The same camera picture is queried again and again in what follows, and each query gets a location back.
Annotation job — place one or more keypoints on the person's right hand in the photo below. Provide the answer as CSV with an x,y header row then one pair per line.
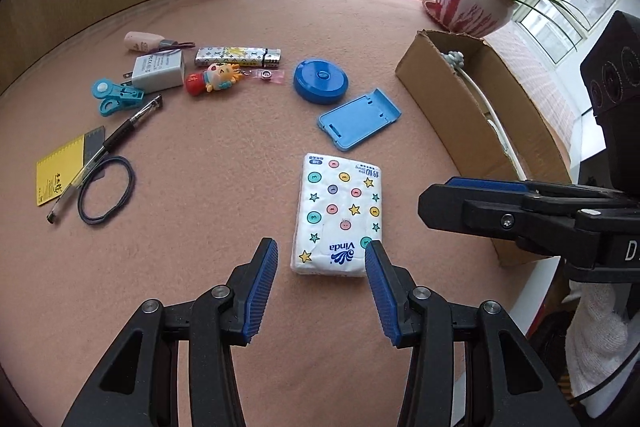
x,y
600,337

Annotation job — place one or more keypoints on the red pot saucer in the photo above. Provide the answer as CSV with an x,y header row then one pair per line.
x,y
430,8

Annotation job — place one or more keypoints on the white massager with grey balls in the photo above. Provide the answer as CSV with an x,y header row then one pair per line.
x,y
452,58

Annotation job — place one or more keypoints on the patterned silver lighter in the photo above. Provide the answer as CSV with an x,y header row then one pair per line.
x,y
225,55

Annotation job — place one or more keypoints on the cardboard box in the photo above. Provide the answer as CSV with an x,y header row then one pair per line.
x,y
435,87

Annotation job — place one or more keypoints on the clear black gel pen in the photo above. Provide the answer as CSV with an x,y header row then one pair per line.
x,y
125,127

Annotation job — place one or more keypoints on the teal plastic clip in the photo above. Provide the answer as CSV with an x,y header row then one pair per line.
x,y
117,99

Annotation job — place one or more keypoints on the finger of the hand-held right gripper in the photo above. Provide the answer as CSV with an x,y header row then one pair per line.
x,y
490,183
500,217

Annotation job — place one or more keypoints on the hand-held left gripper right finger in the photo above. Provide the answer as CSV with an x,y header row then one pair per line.
x,y
382,292

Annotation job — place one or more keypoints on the small pink bottle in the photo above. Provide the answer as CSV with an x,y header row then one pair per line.
x,y
142,42

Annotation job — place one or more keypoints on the blue round tape measure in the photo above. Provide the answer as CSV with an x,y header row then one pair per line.
x,y
320,79

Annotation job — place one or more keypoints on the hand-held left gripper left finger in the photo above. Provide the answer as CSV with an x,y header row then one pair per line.
x,y
260,287

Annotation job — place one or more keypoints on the yellow and grey ruler card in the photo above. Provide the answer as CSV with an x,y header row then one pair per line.
x,y
55,172

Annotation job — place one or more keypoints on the blue phone stand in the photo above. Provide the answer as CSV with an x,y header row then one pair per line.
x,y
357,122

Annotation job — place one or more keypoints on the white charger plug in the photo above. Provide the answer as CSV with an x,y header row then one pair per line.
x,y
157,72

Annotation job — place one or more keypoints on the white patterned tissue pack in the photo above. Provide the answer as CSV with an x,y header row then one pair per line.
x,y
335,207

